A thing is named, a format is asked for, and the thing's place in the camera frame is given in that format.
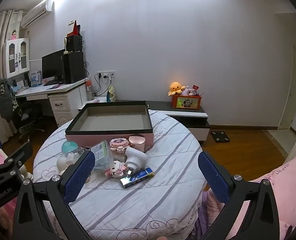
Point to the black white tv stand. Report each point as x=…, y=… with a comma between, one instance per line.
x=195, y=120

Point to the black bathroom scale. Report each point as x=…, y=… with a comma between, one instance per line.
x=219, y=136

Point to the white desk with drawers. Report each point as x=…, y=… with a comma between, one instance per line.
x=66, y=100

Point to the orange capped bottle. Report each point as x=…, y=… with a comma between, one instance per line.
x=89, y=89

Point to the white wall cabinet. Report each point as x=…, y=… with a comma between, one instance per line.
x=16, y=57

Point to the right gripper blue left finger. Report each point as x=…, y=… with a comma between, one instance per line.
x=31, y=220

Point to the yellow snack bag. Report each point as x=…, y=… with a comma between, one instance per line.
x=111, y=94

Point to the blue rectangular pack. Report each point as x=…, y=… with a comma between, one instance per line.
x=137, y=177

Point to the white handheld device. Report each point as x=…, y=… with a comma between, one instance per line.
x=136, y=160

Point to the white round figure toy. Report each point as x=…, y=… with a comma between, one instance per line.
x=64, y=162

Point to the pink doll on cabinet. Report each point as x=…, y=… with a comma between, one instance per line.
x=14, y=35

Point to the striped white tablecloth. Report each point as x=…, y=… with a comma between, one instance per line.
x=161, y=200

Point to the wall power outlet strip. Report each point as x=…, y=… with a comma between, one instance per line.
x=107, y=74

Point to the black computer tower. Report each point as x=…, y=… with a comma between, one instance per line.
x=73, y=67

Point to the white air conditioner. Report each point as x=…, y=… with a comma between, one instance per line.
x=43, y=8

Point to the black speaker box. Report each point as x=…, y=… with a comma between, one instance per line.
x=73, y=43

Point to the pink black storage box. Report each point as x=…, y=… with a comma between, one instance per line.
x=108, y=120

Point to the red triangular item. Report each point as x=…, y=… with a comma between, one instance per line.
x=75, y=30

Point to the clear plastic case green label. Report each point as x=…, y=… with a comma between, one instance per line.
x=103, y=156

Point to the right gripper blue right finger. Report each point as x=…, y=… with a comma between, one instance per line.
x=233, y=191

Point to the orange octopus plush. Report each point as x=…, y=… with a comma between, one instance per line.
x=175, y=89

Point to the pink cat block model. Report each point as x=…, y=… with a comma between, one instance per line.
x=119, y=170

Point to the dark hanging jacket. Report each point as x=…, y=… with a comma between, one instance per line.
x=8, y=102

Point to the black office chair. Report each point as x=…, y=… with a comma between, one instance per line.
x=27, y=120

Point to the black computer monitor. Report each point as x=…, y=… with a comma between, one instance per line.
x=52, y=68

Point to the pink flower block model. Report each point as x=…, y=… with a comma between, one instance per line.
x=119, y=145

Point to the teal round clear container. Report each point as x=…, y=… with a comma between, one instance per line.
x=71, y=147

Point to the rose gold round tin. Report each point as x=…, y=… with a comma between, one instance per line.
x=137, y=141

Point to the red toy box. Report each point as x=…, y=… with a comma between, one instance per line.
x=186, y=102

